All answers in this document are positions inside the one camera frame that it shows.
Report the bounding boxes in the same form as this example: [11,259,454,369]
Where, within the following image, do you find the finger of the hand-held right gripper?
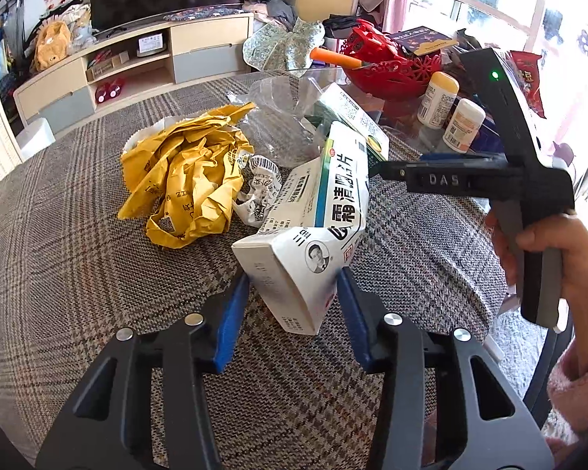
[420,152,508,161]
[372,158,510,198]

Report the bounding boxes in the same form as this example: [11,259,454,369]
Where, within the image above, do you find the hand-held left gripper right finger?
[336,267,555,470]

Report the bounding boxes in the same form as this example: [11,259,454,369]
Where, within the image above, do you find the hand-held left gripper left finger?
[35,269,252,470]

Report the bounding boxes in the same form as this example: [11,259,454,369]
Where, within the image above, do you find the white medicine box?
[231,121,370,336]

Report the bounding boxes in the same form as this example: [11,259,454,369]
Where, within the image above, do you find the green medicine box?
[304,83,390,162]

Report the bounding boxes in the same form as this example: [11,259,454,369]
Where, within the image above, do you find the person's right forearm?
[541,304,588,456]

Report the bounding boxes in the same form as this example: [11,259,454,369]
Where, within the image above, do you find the person's right hand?
[485,208,588,336]

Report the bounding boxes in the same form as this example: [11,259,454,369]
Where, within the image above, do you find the white lid pill bottle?
[442,98,486,154]

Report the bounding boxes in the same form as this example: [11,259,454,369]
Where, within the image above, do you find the red snack bag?
[510,50,547,119]

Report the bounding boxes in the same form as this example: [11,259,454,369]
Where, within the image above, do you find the yellow lid pill bottle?
[416,71,460,130]

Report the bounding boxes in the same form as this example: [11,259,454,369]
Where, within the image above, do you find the red plastic basket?
[342,20,444,99]

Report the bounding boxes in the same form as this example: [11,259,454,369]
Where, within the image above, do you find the dark blue book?
[387,27,459,57]

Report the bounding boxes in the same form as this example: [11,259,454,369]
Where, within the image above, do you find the crumpled yellow wrapper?
[118,103,256,250]

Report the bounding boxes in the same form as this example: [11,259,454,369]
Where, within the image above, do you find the crumpled white barcode paper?
[234,154,282,228]

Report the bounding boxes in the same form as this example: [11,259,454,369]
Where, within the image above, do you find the plaid tablecloth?
[0,71,508,470]

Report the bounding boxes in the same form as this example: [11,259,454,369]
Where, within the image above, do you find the clear plastic wrapper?
[228,76,334,167]

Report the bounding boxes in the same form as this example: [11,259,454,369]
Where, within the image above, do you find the black cloth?
[322,14,358,37]

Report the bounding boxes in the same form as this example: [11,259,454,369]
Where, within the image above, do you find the green floral cloth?
[242,17,327,76]

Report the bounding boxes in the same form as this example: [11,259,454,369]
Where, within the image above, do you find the grey clothes pile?
[242,0,299,30]

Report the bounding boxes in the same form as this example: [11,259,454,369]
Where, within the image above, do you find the red slippers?
[94,78,125,103]

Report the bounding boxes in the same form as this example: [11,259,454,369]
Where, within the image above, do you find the white stool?
[15,117,57,160]

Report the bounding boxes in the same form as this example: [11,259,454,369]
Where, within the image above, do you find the beige grey TV cabinet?
[12,10,256,128]

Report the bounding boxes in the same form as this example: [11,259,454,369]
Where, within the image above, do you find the cardboard box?
[85,51,131,81]

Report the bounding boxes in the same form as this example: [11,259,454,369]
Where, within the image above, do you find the small white device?
[136,33,170,57]

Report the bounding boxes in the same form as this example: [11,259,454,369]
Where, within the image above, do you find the dark blue patterned box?
[164,4,248,21]

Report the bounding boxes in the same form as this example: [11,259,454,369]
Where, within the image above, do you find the yellow plush toy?
[32,20,73,73]

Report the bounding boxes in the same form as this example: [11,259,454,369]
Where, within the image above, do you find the orange handled tool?
[310,48,368,70]

